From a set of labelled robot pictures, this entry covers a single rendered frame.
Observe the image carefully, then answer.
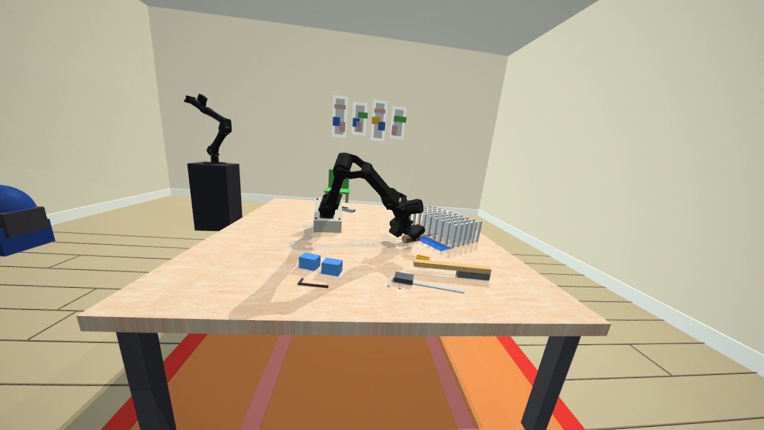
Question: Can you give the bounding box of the blue tape strip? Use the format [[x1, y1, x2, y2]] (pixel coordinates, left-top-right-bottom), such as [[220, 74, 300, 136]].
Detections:
[[419, 236, 452, 251]]

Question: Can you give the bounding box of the blue block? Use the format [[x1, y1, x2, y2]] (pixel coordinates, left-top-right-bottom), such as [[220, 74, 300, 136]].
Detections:
[[298, 253, 321, 271], [321, 257, 343, 277]]

